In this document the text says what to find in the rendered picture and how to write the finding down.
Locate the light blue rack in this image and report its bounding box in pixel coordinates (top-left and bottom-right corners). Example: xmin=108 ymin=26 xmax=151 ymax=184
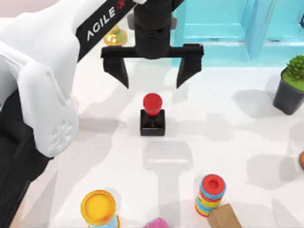
xmin=170 ymin=0 xmax=304 ymax=68

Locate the red and black stamp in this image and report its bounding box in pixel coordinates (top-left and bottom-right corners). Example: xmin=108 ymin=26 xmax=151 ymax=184
xmin=140 ymin=93 xmax=166 ymax=137

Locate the black pot with green plant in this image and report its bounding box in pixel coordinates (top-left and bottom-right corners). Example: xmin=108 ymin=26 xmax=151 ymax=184
xmin=272 ymin=55 xmax=304 ymax=116

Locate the stack of coloured rings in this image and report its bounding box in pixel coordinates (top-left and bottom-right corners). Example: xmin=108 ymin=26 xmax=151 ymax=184
xmin=195 ymin=174 xmax=227 ymax=218

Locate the brown wooden block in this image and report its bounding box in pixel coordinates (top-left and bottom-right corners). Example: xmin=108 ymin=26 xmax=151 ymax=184
xmin=208 ymin=203 xmax=243 ymax=228

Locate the pink round object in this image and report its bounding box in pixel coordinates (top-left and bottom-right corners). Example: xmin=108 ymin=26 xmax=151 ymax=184
xmin=144 ymin=217 xmax=171 ymax=228

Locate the yellow and blue ring stack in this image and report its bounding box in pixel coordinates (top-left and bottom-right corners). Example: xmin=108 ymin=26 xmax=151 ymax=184
xmin=80 ymin=190 xmax=121 ymax=228

